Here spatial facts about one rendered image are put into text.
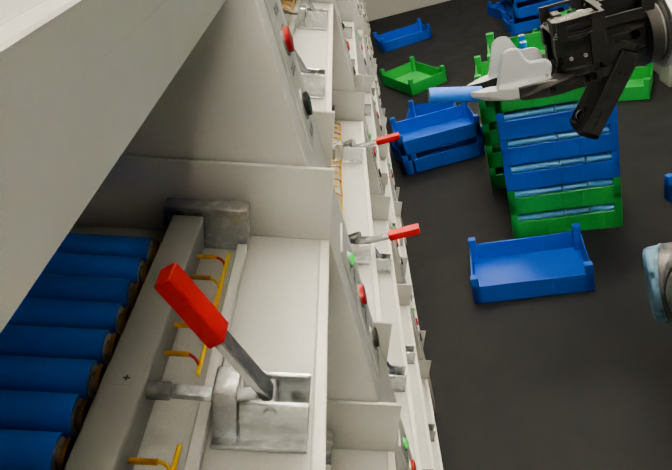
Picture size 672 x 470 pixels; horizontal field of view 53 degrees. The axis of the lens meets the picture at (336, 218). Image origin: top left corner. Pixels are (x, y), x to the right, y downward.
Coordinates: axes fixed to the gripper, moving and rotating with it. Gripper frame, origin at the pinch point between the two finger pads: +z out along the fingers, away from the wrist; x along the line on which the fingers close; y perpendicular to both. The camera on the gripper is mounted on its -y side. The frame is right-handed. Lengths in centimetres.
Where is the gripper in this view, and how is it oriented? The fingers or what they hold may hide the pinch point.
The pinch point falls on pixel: (481, 94)
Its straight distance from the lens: 82.9
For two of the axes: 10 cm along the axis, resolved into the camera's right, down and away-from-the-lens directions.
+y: -2.7, -8.2, -5.0
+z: -9.6, 2.4, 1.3
